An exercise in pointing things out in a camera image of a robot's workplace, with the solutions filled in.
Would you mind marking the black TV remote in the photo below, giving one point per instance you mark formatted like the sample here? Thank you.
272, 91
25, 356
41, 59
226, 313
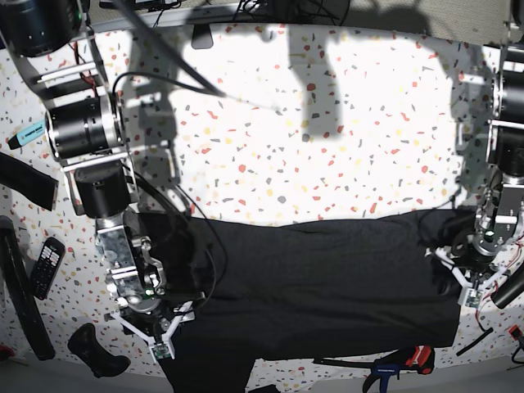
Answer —
45, 269

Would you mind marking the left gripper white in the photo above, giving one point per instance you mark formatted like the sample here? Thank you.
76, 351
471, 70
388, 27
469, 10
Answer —
478, 275

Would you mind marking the black game controller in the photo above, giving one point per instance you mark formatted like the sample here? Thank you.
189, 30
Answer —
83, 344

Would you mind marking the black monitor stand foot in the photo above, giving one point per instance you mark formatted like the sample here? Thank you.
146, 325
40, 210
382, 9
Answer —
202, 38

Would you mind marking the black cylinder right edge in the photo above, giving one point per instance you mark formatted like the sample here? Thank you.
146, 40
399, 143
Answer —
509, 291

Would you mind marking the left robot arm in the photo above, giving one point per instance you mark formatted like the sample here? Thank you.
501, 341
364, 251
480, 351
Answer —
486, 102

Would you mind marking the black folded cloth strip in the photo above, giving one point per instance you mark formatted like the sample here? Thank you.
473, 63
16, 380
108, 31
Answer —
34, 185

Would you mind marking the blue highlighter marker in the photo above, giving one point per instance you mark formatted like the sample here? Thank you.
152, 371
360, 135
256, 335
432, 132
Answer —
27, 135

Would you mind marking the long black bar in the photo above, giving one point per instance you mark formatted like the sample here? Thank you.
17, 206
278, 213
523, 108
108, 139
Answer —
22, 298

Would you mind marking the red black clamp left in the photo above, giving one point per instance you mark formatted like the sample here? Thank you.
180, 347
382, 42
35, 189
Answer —
6, 353

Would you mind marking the small red connector block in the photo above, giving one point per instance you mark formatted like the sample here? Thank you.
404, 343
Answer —
516, 333

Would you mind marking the dark grey T-shirt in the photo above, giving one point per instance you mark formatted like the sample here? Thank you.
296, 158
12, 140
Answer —
330, 288

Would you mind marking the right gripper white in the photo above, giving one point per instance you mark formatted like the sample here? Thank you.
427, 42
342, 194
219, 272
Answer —
156, 330

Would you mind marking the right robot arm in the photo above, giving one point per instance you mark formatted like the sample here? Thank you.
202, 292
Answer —
54, 50

